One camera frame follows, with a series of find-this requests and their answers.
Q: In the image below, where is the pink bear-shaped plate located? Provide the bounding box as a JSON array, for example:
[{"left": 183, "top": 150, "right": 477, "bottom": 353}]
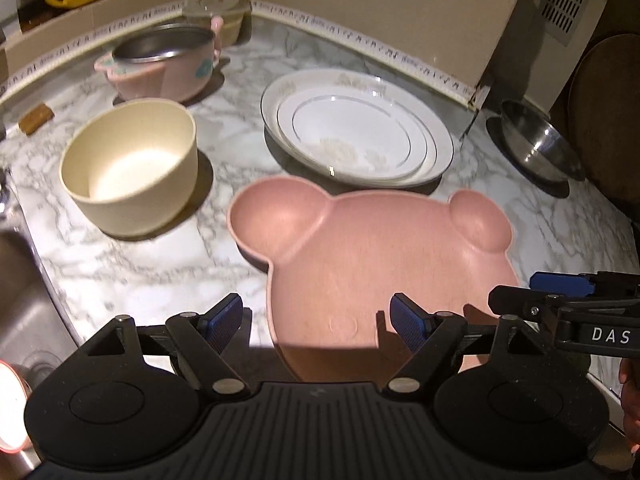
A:
[{"left": 228, "top": 177, "right": 518, "bottom": 385}]

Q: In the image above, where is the pink steel-lined handled bowl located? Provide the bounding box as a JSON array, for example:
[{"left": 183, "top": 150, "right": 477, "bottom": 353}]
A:
[{"left": 94, "top": 16, "right": 224, "bottom": 102}]

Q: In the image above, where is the cream round bowl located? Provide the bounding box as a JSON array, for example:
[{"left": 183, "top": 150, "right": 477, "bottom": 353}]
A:
[{"left": 58, "top": 99, "right": 198, "bottom": 238}]

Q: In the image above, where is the stainless steel bowl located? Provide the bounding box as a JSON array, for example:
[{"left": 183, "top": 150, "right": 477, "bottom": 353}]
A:
[{"left": 500, "top": 100, "right": 585, "bottom": 182}]

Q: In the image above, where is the small white round plate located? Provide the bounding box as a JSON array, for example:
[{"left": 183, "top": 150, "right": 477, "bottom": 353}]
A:
[{"left": 276, "top": 86, "right": 436, "bottom": 182}]

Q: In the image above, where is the large white oval plate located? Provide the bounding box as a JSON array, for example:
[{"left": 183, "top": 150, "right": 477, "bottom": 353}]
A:
[{"left": 260, "top": 68, "right": 454, "bottom": 188}]

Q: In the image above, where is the round wooden cutting board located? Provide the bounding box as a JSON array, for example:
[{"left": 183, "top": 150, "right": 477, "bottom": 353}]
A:
[{"left": 567, "top": 34, "right": 639, "bottom": 204}]

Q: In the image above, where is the brown soap bar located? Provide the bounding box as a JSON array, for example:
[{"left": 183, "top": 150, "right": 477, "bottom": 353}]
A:
[{"left": 18, "top": 103, "right": 54, "bottom": 136}]

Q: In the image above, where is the white microwave oven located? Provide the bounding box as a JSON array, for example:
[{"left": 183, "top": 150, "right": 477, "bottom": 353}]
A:
[{"left": 491, "top": 0, "right": 640, "bottom": 114}]

